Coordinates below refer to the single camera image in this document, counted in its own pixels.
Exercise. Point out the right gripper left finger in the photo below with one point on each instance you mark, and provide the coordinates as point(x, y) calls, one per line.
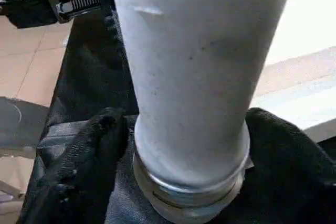
point(79, 182)

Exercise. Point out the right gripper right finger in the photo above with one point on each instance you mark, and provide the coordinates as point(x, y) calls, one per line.
point(289, 182)

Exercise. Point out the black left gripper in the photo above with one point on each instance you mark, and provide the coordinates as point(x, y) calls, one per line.
point(79, 6)

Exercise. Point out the white plastic table top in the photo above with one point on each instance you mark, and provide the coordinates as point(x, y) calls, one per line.
point(304, 66)

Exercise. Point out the white plastic table leg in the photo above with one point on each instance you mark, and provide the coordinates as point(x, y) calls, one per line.
point(194, 77)

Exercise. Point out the black work mat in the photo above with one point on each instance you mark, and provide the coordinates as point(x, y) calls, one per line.
point(89, 77)

